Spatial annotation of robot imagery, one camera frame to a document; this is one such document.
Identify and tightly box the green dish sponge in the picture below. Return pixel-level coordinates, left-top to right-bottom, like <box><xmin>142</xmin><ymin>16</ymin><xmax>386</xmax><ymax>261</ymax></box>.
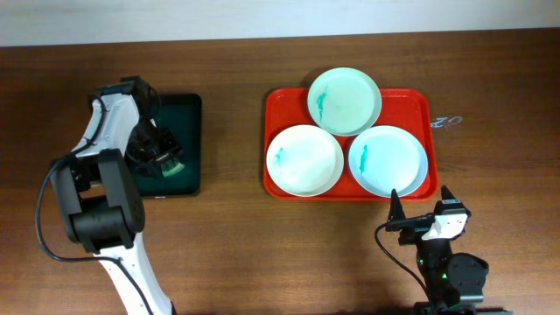
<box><xmin>161</xmin><ymin>158</ymin><xmax>185</xmax><ymax>178</ymax></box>

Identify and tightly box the mint green plate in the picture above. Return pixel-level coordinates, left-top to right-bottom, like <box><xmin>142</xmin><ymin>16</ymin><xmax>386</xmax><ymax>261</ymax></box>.
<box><xmin>307</xmin><ymin>67</ymin><xmax>382</xmax><ymax>137</ymax></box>

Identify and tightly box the black rectangular tray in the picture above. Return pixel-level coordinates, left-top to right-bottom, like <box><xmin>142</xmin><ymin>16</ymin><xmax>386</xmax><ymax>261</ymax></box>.
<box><xmin>132</xmin><ymin>94</ymin><xmax>202</xmax><ymax>199</ymax></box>

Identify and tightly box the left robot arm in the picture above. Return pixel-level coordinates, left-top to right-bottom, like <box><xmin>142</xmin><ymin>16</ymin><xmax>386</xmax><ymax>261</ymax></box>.
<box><xmin>43</xmin><ymin>76</ymin><xmax>184</xmax><ymax>314</ymax></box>

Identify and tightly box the white plate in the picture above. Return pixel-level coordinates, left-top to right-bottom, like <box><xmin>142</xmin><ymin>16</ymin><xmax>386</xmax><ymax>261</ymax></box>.
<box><xmin>347</xmin><ymin>126</ymin><xmax>429</xmax><ymax>198</ymax></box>
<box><xmin>265</xmin><ymin>124</ymin><xmax>344</xmax><ymax>198</ymax></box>

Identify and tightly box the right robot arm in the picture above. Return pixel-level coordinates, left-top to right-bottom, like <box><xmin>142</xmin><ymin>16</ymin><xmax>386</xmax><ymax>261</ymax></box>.
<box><xmin>378</xmin><ymin>186</ymin><xmax>508</xmax><ymax>315</ymax></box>

